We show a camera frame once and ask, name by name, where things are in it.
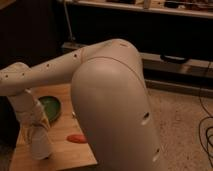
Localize white ceramic cup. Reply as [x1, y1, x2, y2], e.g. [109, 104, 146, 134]
[29, 127, 52, 160]

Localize black cables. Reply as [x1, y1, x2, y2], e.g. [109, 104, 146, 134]
[198, 61, 213, 161]

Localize wooden shelf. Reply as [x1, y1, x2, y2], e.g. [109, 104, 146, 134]
[57, 0, 213, 19]

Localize low wooden bench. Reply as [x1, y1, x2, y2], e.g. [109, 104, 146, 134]
[61, 41, 213, 98]

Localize green plate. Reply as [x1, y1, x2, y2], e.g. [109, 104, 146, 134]
[39, 96, 61, 123]

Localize red orange carrot toy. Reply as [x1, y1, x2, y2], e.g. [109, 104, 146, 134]
[67, 134, 87, 144]

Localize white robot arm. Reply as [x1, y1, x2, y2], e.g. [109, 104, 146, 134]
[0, 39, 168, 171]

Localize metal lamp stand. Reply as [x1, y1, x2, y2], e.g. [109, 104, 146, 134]
[62, 0, 83, 49]

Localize black object on bench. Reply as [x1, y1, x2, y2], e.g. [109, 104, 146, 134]
[160, 55, 189, 64]

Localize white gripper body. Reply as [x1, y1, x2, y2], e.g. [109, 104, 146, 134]
[18, 106, 50, 137]

